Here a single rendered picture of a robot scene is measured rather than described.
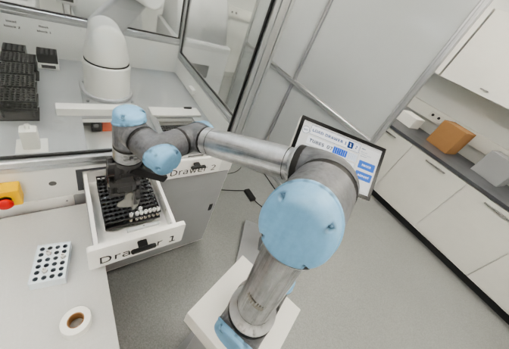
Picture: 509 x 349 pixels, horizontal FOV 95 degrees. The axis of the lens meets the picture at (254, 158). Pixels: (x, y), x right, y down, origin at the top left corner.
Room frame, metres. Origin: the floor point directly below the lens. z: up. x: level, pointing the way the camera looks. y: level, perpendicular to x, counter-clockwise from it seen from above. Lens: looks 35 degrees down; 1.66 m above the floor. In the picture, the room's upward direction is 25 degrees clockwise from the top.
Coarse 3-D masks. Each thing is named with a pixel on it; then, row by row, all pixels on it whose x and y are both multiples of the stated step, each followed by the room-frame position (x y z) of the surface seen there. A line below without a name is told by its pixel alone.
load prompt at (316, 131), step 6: (312, 126) 1.21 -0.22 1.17; (312, 132) 1.19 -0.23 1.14; (318, 132) 1.20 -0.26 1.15; (324, 132) 1.21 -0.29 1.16; (330, 132) 1.22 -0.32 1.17; (324, 138) 1.19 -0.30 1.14; (330, 138) 1.21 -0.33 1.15; (336, 138) 1.22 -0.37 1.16; (342, 138) 1.23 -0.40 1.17; (336, 144) 1.20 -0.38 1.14; (342, 144) 1.21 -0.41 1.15; (348, 144) 1.22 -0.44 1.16; (354, 144) 1.23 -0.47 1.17; (360, 144) 1.24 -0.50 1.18; (354, 150) 1.21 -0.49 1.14
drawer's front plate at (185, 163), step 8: (184, 160) 0.80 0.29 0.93; (192, 160) 0.83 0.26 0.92; (200, 160) 0.85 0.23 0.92; (208, 160) 0.89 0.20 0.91; (216, 160) 0.92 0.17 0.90; (176, 168) 0.77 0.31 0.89; (184, 168) 0.80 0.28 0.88; (208, 168) 0.90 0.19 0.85; (216, 168) 0.93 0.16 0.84; (168, 176) 0.75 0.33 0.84; (176, 176) 0.78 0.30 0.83
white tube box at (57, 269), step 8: (40, 248) 0.29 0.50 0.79; (48, 248) 0.31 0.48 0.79; (56, 248) 0.32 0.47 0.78; (64, 248) 0.32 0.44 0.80; (40, 256) 0.28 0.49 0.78; (48, 256) 0.28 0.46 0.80; (56, 256) 0.29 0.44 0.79; (40, 264) 0.26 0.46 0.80; (48, 264) 0.27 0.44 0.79; (56, 264) 0.28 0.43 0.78; (64, 264) 0.28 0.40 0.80; (32, 272) 0.23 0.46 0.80; (40, 272) 0.24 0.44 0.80; (48, 272) 0.25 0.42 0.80; (56, 272) 0.25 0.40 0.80; (64, 272) 0.26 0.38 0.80; (32, 280) 0.21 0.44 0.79; (40, 280) 0.22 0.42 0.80; (48, 280) 0.23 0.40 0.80; (56, 280) 0.24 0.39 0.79; (64, 280) 0.25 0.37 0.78; (32, 288) 0.20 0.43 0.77
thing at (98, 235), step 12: (84, 180) 0.51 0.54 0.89; (156, 180) 0.65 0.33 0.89; (96, 192) 0.52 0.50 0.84; (156, 192) 0.63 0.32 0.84; (96, 204) 0.48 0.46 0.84; (168, 204) 0.57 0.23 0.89; (96, 216) 0.44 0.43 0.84; (168, 216) 0.53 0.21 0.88; (96, 228) 0.40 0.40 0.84; (120, 228) 0.44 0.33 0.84; (96, 240) 0.34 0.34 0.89; (108, 240) 0.38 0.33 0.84
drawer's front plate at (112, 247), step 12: (156, 228) 0.44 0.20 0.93; (168, 228) 0.46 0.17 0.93; (180, 228) 0.49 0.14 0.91; (120, 240) 0.35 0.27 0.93; (132, 240) 0.37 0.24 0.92; (156, 240) 0.43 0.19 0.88; (168, 240) 0.46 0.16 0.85; (180, 240) 0.50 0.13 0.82; (96, 252) 0.30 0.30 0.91; (108, 252) 0.32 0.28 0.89; (120, 252) 0.35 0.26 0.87; (144, 252) 0.40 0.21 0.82; (96, 264) 0.30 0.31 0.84
